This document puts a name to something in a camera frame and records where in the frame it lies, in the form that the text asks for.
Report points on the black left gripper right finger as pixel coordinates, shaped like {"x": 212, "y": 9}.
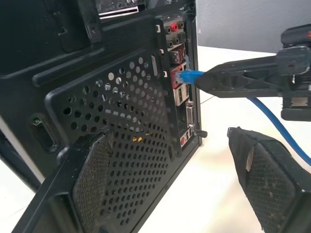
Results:
{"x": 269, "y": 184}

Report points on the black computer tower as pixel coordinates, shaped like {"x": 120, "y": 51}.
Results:
{"x": 102, "y": 97}

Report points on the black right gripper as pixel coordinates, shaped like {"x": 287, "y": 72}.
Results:
{"x": 297, "y": 72}

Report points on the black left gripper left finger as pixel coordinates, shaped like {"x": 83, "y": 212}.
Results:
{"x": 73, "y": 194}

